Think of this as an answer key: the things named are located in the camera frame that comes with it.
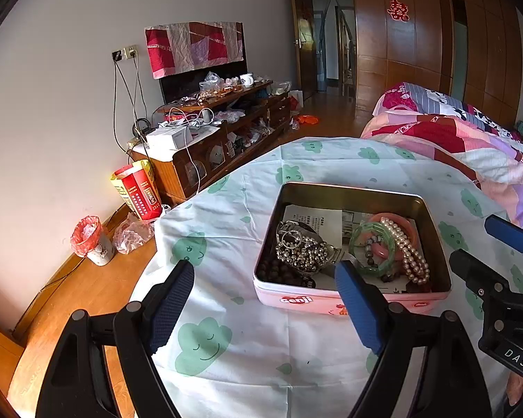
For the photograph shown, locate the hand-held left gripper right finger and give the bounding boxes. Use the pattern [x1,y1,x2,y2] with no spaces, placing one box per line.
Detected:
[334,260,493,418]

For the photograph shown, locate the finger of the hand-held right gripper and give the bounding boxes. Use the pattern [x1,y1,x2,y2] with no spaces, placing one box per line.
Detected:
[449,249,512,300]
[484,215,523,266]

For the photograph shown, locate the white cardboard box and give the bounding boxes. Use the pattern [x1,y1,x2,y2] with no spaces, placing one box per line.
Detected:
[146,126,190,149]

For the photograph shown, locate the printed leaflet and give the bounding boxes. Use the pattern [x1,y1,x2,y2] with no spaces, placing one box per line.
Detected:
[283,204,375,290]

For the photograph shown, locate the wooden door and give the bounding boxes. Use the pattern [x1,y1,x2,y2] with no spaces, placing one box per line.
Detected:
[290,0,318,96]

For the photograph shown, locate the white bin with red liner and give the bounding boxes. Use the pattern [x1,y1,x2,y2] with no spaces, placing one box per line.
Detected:
[70,215,115,265]

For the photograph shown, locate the red patchwork cloth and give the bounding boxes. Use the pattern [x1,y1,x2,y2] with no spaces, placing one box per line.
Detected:
[145,21,245,80]

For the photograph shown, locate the wooden television cabinet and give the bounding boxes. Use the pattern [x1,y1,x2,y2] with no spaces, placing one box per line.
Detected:
[131,79,292,206]

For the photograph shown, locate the white charger cables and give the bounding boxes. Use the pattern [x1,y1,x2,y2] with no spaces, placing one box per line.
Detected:
[163,107,218,192]

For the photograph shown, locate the pink tin box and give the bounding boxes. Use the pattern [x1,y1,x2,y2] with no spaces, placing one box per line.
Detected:
[253,181,453,319]

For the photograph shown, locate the pink bangle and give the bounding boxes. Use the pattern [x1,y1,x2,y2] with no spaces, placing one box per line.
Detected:
[368,212,419,266]

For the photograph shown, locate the silver bead bracelet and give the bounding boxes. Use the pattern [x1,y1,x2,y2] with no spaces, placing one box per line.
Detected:
[275,226,332,276]

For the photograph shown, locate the black television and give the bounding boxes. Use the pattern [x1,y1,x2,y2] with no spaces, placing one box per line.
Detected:
[145,21,249,104]

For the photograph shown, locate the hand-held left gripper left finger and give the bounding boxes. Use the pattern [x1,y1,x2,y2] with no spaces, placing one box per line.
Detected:
[35,259,197,418]

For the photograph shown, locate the wooden wardrobe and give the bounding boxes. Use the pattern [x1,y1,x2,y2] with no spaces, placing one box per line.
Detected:
[351,0,523,127]

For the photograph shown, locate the brown bead bracelet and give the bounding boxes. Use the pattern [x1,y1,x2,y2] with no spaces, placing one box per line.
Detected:
[256,259,318,288]

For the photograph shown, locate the red paper decoration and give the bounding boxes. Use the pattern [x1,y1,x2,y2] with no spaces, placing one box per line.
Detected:
[387,0,409,21]

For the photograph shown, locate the crumpled clear plastic bag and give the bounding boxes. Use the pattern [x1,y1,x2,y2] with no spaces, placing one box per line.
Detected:
[112,213,155,254]

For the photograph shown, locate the green bangle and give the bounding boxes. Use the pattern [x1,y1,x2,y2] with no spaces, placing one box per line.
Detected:
[348,222,396,276]

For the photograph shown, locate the grey bead bracelet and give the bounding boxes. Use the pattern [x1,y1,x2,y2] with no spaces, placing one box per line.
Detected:
[363,235,397,284]

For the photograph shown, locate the patchwork quilt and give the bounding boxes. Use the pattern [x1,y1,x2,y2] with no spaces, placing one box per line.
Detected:
[359,81,523,229]

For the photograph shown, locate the wall socket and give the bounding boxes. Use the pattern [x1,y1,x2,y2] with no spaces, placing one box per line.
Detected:
[111,45,139,61]

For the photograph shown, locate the pearl bracelet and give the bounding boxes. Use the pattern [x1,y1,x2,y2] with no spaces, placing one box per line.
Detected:
[380,218,432,284]

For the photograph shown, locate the black cables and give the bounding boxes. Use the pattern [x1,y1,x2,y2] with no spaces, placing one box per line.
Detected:
[113,56,153,153]

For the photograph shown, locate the red and yellow bag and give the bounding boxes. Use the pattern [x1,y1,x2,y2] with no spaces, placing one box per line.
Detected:
[110,160,163,220]

